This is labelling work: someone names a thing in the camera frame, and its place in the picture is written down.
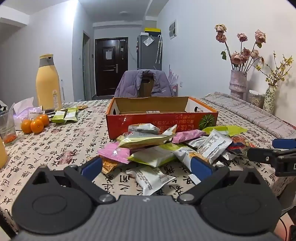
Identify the grey interior door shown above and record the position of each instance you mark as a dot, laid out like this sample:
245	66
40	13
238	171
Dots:
87	67

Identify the yellow box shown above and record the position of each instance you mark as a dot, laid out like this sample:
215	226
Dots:
152	30

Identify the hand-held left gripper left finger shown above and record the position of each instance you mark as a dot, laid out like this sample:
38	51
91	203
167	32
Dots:
92	169

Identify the bunch of dried roses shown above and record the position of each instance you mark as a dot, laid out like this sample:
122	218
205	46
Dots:
242	55

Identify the orange cardboard box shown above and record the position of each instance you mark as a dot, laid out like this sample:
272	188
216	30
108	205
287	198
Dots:
138	122

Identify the white plastic bag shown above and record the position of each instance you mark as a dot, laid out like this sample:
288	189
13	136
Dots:
25	106

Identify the wooden chair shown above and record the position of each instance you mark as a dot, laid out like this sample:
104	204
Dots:
146	87

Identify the yellow cup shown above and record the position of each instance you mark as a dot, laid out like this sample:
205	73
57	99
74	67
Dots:
2	153

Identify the clear storage jar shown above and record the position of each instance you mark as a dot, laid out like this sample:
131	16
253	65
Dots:
256	99

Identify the dark brown entrance door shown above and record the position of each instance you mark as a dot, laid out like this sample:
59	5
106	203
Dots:
111	67

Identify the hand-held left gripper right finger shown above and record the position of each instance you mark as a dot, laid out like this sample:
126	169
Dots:
201	168

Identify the clear plastic cup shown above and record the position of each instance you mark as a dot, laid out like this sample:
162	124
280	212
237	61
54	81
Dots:
8	129

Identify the small storage rack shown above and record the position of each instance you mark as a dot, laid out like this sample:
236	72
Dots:
175	89

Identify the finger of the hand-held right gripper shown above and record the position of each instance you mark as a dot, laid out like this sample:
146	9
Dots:
284	143
260	155

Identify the small golden wrapper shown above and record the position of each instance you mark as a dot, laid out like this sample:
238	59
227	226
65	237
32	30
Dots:
82	107

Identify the orange mandarin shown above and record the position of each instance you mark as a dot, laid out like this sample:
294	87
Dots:
26	126
37	126
44	119

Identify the pink ceramic vase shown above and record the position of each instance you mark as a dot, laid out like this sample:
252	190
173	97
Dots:
238	84

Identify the purple puffer jacket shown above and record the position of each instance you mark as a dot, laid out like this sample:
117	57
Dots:
127	85

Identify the yellow bottle grey cap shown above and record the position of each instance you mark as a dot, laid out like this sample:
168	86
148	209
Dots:
48	88

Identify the slim floral vase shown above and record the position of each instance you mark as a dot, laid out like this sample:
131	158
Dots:
269	99

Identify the yellow flower branches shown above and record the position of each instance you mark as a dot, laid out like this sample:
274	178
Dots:
277	74

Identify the white folded umbrella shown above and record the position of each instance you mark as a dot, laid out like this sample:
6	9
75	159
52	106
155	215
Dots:
158	49

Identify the grey refrigerator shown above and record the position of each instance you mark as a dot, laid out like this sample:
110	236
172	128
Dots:
148	55

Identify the clear plastic bag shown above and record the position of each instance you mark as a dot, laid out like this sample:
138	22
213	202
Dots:
148	41

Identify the pile of snack packets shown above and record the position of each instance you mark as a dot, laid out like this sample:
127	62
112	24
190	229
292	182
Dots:
152	155

